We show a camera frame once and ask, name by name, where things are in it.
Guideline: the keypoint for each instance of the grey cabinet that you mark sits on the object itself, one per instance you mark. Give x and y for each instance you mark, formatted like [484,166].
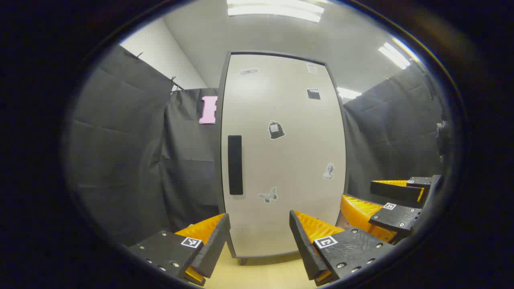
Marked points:
[219,168]

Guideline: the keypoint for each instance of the black backdrop cloth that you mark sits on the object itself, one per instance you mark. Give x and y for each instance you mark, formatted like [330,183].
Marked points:
[120,140]

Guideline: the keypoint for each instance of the ceiling light panel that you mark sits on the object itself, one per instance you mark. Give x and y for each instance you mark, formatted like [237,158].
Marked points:
[394,55]
[348,93]
[275,10]

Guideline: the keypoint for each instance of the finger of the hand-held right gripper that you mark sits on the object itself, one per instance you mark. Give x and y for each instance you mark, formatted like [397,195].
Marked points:
[393,192]
[395,218]

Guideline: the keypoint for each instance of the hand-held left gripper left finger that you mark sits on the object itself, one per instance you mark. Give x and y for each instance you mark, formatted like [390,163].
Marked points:
[211,245]

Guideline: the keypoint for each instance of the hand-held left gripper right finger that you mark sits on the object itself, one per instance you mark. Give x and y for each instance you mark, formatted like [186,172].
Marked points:
[306,245]

